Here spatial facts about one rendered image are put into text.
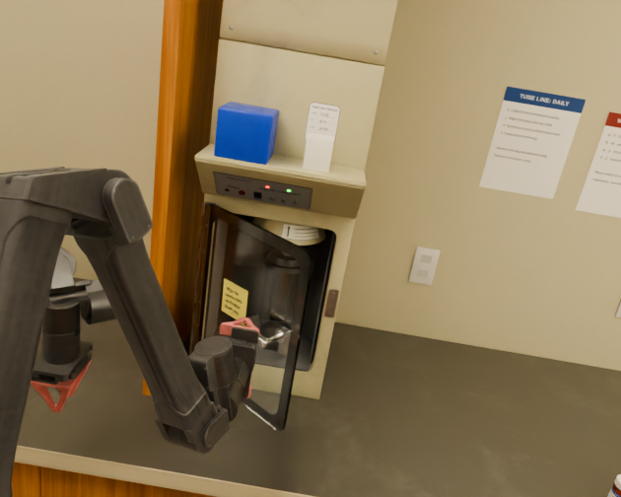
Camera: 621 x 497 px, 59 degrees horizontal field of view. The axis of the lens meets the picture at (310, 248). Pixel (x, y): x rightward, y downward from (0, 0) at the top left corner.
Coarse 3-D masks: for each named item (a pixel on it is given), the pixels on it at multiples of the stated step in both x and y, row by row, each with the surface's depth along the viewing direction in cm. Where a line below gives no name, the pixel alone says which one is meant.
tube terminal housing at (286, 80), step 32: (224, 64) 106; (256, 64) 106; (288, 64) 105; (320, 64) 105; (352, 64) 105; (224, 96) 108; (256, 96) 108; (288, 96) 107; (320, 96) 107; (352, 96) 107; (288, 128) 110; (352, 128) 109; (352, 160) 111; (320, 224) 116; (352, 224) 116; (320, 320) 128; (320, 352) 128; (320, 384) 131
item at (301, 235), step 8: (256, 224) 124; (264, 224) 122; (272, 224) 121; (280, 224) 120; (288, 224) 120; (296, 224) 120; (272, 232) 120; (280, 232) 120; (288, 232) 120; (296, 232) 120; (304, 232) 121; (312, 232) 122; (320, 232) 125; (288, 240) 120; (296, 240) 120; (304, 240) 121; (312, 240) 122; (320, 240) 124
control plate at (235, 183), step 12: (216, 180) 107; (228, 180) 106; (240, 180) 106; (252, 180) 105; (264, 180) 104; (228, 192) 111; (252, 192) 109; (264, 192) 108; (276, 192) 108; (288, 192) 107; (300, 192) 106; (288, 204) 111; (300, 204) 111
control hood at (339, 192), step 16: (208, 160) 101; (224, 160) 101; (272, 160) 106; (288, 160) 109; (208, 176) 106; (240, 176) 104; (256, 176) 103; (272, 176) 102; (288, 176) 102; (304, 176) 101; (320, 176) 101; (336, 176) 103; (352, 176) 105; (208, 192) 112; (320, 192) 105; (336, 192) 104; (352, 192) 103; (320, 208) 111; (336, 208) 110; (352, 208) 109
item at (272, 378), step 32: (224, 224) 112; (224, 256) 114; (256, 256) 107; (288, 256) 101; (256, 288) 109; (288, 288) 103; (224, 320) 118; (256, 320) 110; (288, 320) 104; (256, 352) 112; (288, 352) 106; (256, 384) 114; (288, 384) 107
